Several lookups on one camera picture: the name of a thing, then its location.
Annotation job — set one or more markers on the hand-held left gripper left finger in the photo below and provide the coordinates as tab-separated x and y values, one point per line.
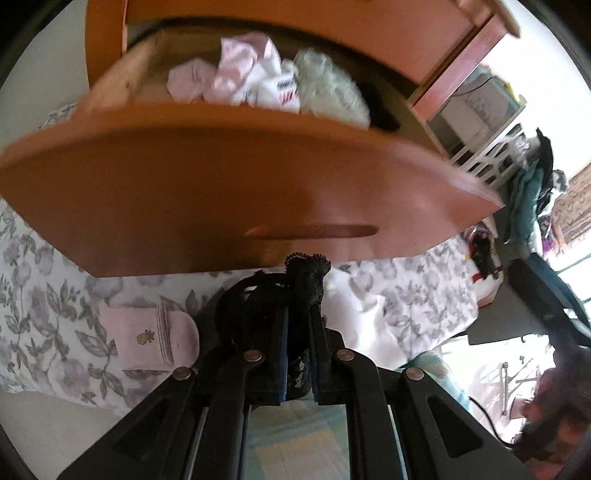
279	355

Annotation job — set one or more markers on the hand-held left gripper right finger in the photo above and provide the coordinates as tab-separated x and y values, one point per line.
318	355

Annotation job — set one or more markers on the black lace garment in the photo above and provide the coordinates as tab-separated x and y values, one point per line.
258	304

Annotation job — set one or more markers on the pink embroidered sock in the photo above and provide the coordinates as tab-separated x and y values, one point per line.
147	337

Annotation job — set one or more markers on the wooden nightstand drawer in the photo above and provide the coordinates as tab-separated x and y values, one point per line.
184	194
369	27

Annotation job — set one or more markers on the pale green lace garment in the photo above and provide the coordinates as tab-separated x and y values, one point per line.
332	92

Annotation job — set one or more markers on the white cartoon print garment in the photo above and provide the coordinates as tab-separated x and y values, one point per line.
268	83

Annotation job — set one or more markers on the pink garment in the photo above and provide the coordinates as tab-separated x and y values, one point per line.
194	78

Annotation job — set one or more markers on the checkered yellow blue blanket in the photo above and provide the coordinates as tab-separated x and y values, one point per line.
295	443

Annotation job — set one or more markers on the brown patterned cloth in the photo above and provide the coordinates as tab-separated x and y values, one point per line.
572	203

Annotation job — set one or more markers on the teal quilted jacket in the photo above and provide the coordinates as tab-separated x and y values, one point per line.
524	203

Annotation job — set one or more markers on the floral bedsheet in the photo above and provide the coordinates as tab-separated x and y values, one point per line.
37	300

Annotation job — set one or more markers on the black hanging garment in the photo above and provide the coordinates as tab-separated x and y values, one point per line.
545	157

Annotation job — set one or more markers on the white house-shaped shelf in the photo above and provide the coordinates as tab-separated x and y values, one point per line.
485	154

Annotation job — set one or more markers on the clear plastic wrap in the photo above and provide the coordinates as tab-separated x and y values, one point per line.
519	147

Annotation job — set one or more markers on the pale printed box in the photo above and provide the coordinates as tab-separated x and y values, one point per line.
466	113

